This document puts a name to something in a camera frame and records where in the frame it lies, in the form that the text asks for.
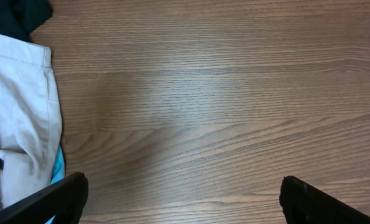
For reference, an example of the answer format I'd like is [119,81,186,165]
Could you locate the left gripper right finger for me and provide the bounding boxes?
[279,176,370,224]

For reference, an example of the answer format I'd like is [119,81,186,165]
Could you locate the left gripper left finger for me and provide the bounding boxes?
[0,172,88,224]

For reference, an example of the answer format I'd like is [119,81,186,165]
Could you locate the light blue shirt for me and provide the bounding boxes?
[44,144,66,224]

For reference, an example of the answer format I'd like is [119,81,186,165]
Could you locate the beige khaki shorts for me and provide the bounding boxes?
[0,35,62,210]

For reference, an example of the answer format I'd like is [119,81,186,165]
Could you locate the black garment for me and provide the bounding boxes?
[0,0,53,42]

